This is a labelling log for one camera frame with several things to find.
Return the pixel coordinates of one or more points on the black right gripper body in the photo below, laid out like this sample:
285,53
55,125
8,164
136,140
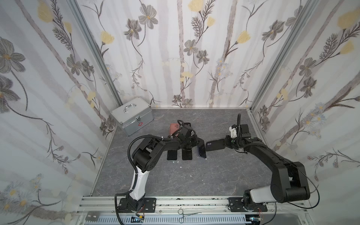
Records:
228,142

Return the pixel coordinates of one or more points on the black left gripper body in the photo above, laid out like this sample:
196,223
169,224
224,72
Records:
190,142

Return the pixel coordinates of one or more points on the pink phone case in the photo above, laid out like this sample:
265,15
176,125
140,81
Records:
173,128

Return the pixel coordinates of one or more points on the phone with black screen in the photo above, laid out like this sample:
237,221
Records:
172,155

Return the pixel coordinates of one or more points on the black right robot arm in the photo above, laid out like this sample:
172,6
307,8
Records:
289,182

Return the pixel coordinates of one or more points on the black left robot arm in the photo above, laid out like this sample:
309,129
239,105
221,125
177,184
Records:
144,152

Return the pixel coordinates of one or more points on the silver aluminium case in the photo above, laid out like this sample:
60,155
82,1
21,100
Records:
133,116

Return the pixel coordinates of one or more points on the metal forceps scissors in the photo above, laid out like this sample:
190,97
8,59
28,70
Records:
183,215

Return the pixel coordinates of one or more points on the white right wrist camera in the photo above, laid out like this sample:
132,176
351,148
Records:
233,131

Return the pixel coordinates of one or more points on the white perforated cable tray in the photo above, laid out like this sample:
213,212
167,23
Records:
187,220

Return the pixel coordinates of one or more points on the aluminium corner frame post right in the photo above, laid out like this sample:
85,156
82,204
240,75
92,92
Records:
295,32

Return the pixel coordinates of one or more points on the aluminium corner frame post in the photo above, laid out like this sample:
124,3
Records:
95,50
295,32

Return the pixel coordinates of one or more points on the aluminium corner frame post left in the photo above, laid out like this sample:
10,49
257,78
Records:
95,50

